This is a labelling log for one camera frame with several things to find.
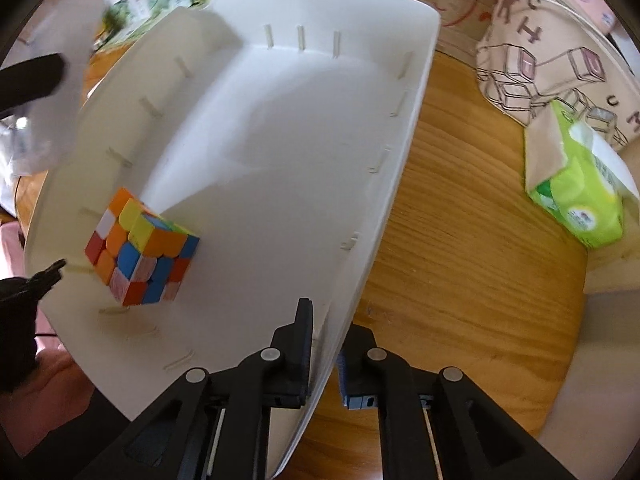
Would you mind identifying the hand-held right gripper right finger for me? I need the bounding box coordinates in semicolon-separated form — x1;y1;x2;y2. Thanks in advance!
337;325;571;480

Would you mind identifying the white cable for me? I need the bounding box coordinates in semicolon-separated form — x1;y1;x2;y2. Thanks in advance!
472;0;633;78

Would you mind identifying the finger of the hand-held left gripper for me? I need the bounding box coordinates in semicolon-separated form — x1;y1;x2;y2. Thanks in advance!
0;54;67;113

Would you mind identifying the multicoloured puzzle cube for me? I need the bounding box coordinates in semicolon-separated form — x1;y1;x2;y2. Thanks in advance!
84;187;200;307

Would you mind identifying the pink cloth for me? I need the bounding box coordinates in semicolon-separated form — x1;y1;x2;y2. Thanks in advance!
0;347;132;461

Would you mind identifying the white plastic storage bin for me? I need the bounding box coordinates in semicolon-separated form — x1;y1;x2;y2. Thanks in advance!
24;0;442;478

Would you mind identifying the green tissue pack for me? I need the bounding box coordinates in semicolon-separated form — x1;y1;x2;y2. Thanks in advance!
524;100;635;250

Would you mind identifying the cardboard box with red print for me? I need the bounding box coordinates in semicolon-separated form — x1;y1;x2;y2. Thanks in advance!
375;0;508;56

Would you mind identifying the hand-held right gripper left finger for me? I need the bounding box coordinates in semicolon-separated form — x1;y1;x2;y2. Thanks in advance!
75;298;315;480

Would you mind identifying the printed canvas bag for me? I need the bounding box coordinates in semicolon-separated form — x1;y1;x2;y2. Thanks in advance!
474;0;640;148

